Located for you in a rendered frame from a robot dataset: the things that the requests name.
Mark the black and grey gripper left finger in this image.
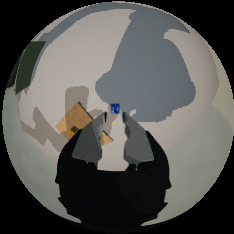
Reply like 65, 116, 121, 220
55, 112, 107, 184

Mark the tan square mat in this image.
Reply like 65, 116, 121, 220
56, 102, 113, 146

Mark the blue die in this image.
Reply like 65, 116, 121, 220
111, 103, 120, 114

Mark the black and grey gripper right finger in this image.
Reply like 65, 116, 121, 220
123, 112, 172, 190

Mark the yellow die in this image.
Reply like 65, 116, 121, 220
69, 127, 77, 136

